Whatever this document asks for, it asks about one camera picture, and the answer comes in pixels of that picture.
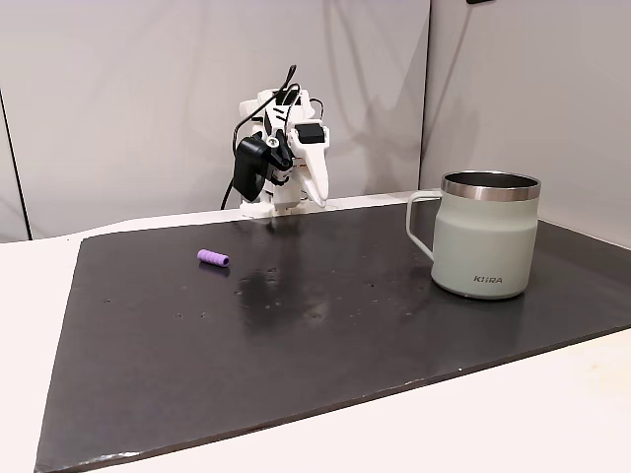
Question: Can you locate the dark grey table mat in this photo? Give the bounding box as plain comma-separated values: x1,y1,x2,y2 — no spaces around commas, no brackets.
33,202,631,473

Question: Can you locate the black camera box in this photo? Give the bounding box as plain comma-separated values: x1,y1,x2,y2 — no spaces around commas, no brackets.
233,136,269,202

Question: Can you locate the pale green steel mug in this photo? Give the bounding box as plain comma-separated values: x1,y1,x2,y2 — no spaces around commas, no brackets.
405,169,542,301

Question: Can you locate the purple ribbed pen grip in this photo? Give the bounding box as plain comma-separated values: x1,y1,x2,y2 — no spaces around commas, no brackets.
196,248,231,270

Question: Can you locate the black cable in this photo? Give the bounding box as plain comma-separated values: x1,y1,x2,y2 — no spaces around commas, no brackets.
219,64,326,210

